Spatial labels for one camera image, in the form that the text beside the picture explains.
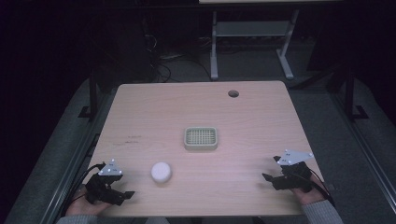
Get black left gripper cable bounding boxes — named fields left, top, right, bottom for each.
left=58, top=161, right=107, bottom=217

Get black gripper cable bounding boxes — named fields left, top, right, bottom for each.
left=58, top=161, right=107, bottom=217
left=292, top=172, right=336, bottom=208

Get black floor cables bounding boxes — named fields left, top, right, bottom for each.
left=141, top=32, right=213, bottom=84

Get pale green soap dish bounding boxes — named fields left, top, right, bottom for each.
left=183, top=126, right=219, bottom=152

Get white round soap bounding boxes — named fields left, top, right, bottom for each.
left=150, top=161, right=173, bottom=184

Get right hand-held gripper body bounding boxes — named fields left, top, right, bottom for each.
left=272, top=149, right=315, bottom=193

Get person's right hand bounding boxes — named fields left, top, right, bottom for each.
left=290, top=173, right=327, bottom=206

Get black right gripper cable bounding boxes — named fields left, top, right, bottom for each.
left=292, top=172, right=336, bottom=208

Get white metal desk frame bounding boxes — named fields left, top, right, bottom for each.
left=209, top=8, right=301, bottom=81

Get person's left hand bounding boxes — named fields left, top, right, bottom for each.
left=64, top=184, right=108, bottom=217

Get black metal stand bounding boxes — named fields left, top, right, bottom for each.
left=342, top=66, right=371, bottom=121
left=78, top=69, right=100, bottom=119

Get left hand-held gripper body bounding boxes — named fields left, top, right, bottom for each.
left=84, top=159, right=126, bottom=206

